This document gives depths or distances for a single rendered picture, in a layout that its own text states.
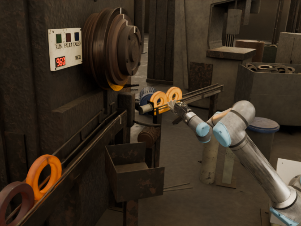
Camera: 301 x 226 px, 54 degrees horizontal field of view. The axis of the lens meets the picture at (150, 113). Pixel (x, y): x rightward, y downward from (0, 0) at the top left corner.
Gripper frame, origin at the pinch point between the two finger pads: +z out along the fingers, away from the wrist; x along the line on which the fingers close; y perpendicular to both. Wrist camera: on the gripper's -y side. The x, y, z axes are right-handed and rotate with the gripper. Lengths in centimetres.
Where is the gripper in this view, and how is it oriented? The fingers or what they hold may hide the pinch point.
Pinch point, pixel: (168, 103)
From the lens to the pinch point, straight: 212.8
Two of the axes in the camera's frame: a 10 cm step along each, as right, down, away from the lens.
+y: 2.3, -8.2, -5.3
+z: -5.8, -5.5, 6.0
